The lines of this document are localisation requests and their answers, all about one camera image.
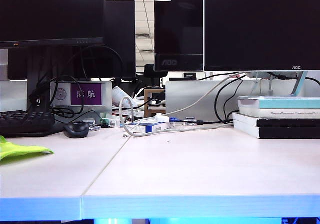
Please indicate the lime green microfibre rag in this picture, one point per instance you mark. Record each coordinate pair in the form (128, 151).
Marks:
(17, 151)

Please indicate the wooden open box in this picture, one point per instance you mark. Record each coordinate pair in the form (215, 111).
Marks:
(146, 103)

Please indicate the white adapter plug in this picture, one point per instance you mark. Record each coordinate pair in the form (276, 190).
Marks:
(162, 117)

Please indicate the blue and white box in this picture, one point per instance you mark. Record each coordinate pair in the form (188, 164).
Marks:
(150, 128)

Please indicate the wide grey divider panel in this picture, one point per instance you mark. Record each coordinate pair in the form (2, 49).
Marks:
(190, 96)

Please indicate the black office chair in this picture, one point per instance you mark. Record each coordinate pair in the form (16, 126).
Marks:
(152, 71)

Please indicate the small green white box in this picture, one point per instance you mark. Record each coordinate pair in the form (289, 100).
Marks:
(112, 122)

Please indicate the nameplate with purple label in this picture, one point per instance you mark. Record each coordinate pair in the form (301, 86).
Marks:
(86, 93)

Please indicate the small black AOC monitor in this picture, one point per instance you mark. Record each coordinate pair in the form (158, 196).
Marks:
(177, 26)

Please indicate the black computer mouse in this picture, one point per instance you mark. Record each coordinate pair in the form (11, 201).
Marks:
(75, 129)

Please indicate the white spined book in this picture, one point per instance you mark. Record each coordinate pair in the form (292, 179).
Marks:
(275, 113)

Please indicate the dark grey monitor stand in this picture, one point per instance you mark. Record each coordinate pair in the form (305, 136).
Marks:
(37, 66)

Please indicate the large black AOC monitor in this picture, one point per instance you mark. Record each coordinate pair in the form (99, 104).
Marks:
(262, 26)

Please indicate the thin black book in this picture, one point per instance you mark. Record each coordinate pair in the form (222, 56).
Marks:
(287, 122)

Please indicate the thick black book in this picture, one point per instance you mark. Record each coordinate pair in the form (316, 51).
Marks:
(287, 132)

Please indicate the black keyboard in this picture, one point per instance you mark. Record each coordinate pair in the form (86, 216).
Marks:
(22, 123)

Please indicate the silver teal monitor stand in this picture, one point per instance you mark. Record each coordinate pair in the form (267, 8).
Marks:
(298, 86)

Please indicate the large black monitor orange logo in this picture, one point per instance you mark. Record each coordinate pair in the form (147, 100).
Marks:
(50, 11)

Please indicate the narrow frosted divider panel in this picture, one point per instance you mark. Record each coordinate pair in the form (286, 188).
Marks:
(12, 95)

